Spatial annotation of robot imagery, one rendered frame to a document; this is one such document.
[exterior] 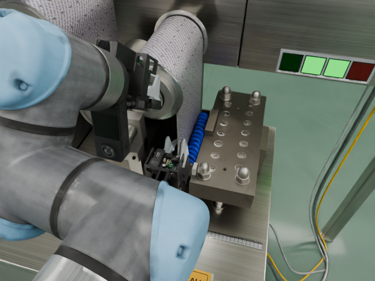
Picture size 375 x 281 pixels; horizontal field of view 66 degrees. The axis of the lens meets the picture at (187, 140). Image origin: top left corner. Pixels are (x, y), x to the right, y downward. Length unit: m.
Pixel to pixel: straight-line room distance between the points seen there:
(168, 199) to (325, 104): 2.68
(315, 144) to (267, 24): 1.69
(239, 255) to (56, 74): 0.64
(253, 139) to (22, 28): 0.69
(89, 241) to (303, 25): 0.75
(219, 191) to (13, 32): 0.58
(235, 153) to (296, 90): 2.19
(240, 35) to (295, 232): 1.34
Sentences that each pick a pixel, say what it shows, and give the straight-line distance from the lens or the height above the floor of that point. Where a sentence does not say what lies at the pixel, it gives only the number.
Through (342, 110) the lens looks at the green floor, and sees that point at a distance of 2.85.
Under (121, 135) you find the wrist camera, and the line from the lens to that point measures 0.41.
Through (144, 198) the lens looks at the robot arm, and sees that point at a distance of 0.22.
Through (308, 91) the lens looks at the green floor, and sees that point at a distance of 2.95.
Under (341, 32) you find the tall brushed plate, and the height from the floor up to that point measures 1.28.
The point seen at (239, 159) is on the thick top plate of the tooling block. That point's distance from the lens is 0.77.
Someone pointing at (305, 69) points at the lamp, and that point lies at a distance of 0.90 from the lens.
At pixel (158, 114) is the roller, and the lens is 0.62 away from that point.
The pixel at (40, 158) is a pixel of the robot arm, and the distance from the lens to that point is 0.27.
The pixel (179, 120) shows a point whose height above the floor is 1.18.
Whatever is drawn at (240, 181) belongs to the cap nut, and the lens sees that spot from 0.71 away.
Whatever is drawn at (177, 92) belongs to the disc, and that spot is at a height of 1.26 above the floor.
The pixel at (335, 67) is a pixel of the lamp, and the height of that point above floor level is 1.19.
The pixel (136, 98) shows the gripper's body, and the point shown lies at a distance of 0.43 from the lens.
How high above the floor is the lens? 1.61
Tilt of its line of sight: 46 degrees down
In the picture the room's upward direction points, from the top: straight up
